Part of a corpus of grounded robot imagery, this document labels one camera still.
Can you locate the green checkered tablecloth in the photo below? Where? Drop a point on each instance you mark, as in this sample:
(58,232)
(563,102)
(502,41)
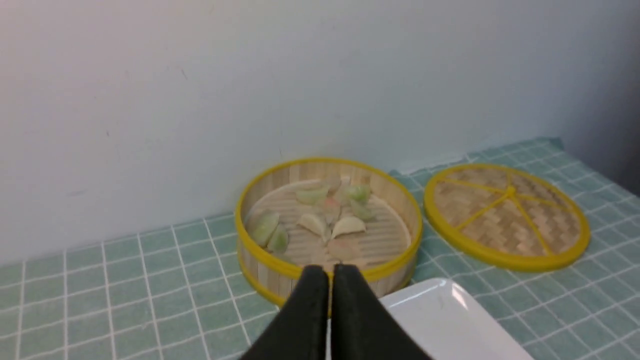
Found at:
(178,292)

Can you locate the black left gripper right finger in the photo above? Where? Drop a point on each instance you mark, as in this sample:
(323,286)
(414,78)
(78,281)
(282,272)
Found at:
(362,328)

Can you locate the bamboo steamer lid yellow rim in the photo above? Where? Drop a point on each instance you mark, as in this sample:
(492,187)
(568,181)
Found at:
(506,217)

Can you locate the cream dumpling right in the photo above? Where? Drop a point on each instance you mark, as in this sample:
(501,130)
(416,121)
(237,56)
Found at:
(314,223)

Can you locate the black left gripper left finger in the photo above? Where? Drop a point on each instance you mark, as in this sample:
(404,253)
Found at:
(299,330)

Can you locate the pale green dumpling left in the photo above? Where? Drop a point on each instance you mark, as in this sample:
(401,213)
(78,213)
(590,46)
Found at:
(263,227)

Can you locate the white dumpling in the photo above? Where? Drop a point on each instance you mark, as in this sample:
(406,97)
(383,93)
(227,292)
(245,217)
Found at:
(348,225)

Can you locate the pink dumpling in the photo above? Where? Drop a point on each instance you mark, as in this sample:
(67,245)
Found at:
(331,209)

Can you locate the white square plate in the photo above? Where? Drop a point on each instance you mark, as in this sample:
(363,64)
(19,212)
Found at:
(448,323)

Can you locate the bamboo steamer basket yellow rims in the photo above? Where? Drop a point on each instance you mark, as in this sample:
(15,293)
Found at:
(386,253)

